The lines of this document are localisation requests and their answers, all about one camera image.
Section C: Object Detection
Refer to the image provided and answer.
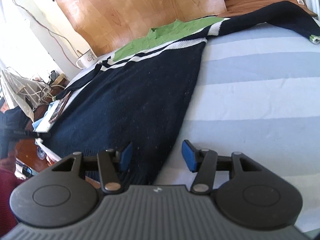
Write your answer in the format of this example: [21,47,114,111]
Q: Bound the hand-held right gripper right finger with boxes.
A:
[182,140,263,194]

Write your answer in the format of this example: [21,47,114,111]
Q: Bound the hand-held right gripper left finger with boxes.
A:
[51,141,134,194]

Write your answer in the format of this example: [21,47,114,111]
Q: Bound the green towel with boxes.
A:
[35,1,320,188]

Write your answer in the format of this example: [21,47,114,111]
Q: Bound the brown wooden side table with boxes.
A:
[14,104,52,174]

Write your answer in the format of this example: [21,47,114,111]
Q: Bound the light blue cloth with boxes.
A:
[33,102,55,132]

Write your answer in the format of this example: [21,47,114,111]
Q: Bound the white plastic bag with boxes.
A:
[0,67,35,120]

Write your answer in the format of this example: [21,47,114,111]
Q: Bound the person's red clothing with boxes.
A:
[0,152,25,230]

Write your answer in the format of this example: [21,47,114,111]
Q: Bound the small cardboard box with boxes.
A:
[53,73,67,86]

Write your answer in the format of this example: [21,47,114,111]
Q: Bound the blue white striped bed sheet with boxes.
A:
[35,21,320,233]

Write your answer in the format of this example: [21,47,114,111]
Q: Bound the white enamel mug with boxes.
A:
[76,49,97,69]

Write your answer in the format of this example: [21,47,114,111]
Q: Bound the wooden headboard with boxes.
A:
[54,0,227,55]

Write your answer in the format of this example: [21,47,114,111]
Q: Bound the white cable bundle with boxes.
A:
[20,84,66,104]

